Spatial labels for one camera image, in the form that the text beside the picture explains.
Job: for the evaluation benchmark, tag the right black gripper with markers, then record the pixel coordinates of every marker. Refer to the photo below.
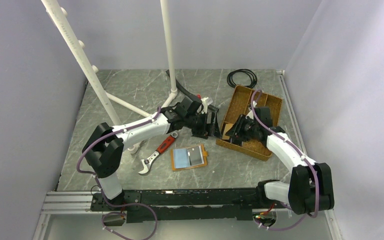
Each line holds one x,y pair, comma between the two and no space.
236,131

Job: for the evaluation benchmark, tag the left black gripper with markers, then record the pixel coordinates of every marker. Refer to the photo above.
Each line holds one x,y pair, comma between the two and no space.
204,132

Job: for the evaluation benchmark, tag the black VIP credit card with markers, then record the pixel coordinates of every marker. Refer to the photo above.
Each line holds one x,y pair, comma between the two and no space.
195,158

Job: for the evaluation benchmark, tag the brown woven divided tray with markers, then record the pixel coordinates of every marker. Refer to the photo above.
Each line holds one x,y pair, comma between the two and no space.
238,105

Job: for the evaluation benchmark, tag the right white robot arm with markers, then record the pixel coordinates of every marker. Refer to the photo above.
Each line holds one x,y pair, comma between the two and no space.
310,188

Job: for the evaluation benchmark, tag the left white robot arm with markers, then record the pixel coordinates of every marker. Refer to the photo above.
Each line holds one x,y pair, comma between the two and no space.
103,150

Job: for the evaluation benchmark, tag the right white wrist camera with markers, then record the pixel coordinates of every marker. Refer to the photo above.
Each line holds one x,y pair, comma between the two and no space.
250,115

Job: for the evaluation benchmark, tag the red handled adjustable wrench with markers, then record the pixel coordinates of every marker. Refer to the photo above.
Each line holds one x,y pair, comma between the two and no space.
147,162

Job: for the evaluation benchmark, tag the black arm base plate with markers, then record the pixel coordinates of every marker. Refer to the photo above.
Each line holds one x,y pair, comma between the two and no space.
241,204

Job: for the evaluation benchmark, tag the aluminium extrusion rail frame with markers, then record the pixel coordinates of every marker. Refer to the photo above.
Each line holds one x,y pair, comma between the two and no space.
79,202

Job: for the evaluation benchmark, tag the white PVC pipe frame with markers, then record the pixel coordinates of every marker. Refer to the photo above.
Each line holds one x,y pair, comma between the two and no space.
58,16

